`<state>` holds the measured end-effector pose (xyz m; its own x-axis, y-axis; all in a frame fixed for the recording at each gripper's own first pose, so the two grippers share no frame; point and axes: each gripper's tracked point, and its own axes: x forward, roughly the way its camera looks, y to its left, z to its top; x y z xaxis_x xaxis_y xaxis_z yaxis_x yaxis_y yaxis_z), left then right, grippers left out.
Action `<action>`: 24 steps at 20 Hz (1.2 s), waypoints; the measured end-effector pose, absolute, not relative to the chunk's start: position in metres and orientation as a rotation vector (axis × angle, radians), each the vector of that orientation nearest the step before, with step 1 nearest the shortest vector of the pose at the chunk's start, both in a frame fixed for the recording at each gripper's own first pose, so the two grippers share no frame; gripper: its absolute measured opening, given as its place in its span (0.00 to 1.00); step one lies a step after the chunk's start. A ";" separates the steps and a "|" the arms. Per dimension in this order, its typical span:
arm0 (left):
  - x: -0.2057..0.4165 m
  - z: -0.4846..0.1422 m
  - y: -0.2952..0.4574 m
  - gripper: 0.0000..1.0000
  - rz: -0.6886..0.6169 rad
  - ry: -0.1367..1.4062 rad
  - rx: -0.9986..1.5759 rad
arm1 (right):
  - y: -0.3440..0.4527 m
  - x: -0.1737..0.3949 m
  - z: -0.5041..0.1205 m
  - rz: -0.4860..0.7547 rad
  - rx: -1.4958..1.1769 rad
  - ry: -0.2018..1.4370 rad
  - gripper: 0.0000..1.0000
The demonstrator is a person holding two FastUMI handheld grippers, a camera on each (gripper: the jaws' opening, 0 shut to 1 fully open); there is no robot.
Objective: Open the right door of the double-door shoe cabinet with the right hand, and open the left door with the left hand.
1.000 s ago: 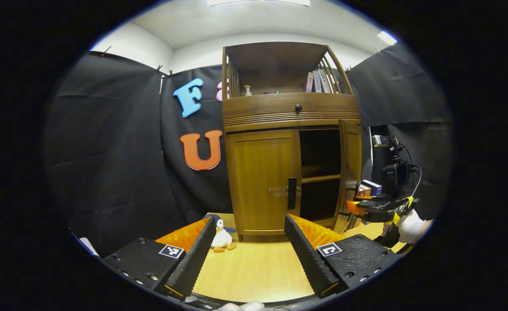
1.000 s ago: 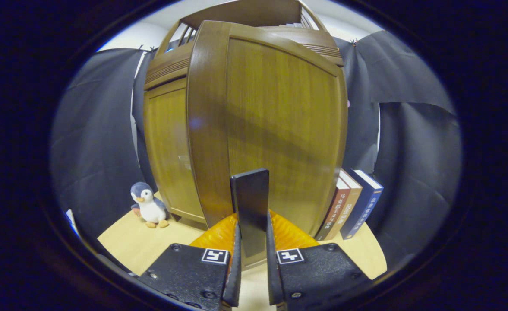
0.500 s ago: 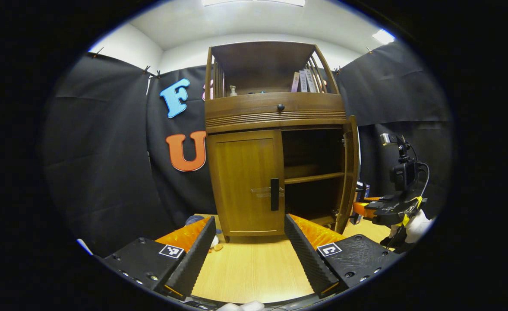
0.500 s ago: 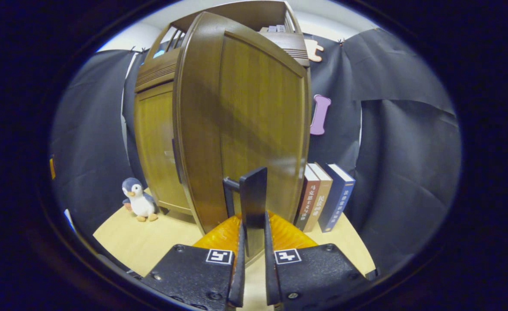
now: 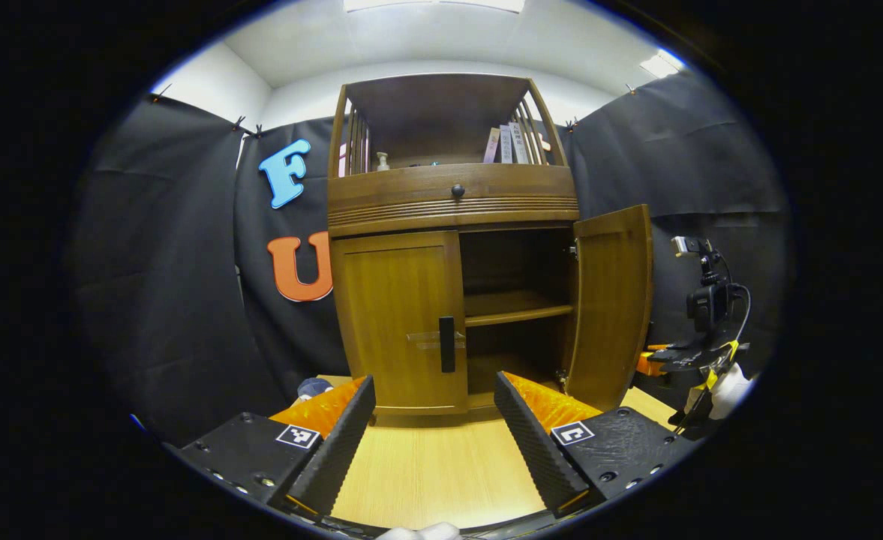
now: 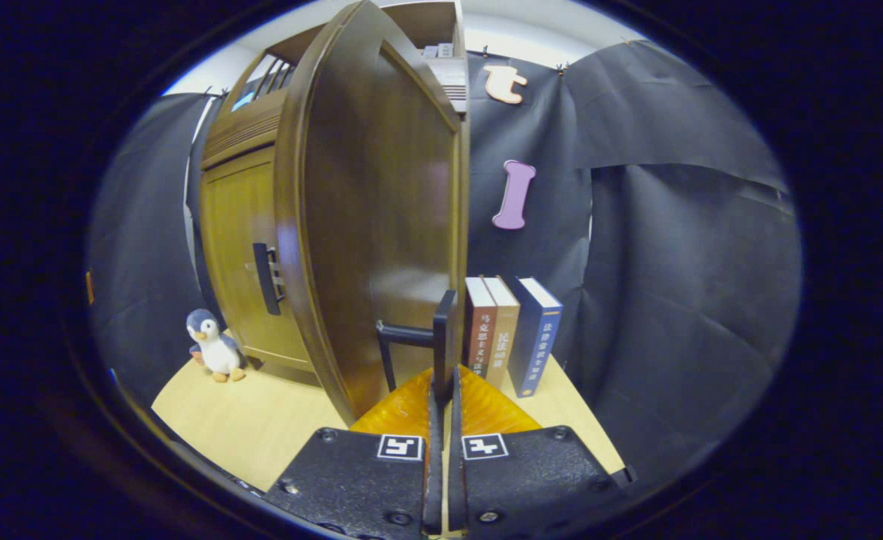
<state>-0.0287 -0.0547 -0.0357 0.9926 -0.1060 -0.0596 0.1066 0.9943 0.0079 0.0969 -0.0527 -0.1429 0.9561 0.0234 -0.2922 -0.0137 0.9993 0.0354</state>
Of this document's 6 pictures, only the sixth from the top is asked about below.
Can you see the dark blue book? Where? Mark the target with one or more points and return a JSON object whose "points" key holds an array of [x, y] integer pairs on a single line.
{"points": [[535, 345]]}

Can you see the tan book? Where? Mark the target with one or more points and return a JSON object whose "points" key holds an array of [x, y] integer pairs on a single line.
{"points": [[503, 337]]}

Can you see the black backdrop cloth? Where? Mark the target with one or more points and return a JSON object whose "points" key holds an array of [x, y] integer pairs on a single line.
{"points": [[674, 262]]}

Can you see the red-brown book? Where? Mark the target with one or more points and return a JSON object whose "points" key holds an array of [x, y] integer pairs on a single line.
{"points": [[479, 330]]}

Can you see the wooden double-door shoe cabinet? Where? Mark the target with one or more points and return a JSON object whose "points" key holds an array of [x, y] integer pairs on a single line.
{"points": [[238, 131]]}

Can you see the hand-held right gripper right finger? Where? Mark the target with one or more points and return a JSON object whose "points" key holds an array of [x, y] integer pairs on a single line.
{"points": [[456, 465]]}

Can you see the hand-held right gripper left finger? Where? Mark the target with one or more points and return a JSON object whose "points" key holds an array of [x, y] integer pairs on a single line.
{"points": [[433, 465]]}

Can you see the penguin plush toy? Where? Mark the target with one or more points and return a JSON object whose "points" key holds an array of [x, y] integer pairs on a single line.
{"points": [[216, 349]]}

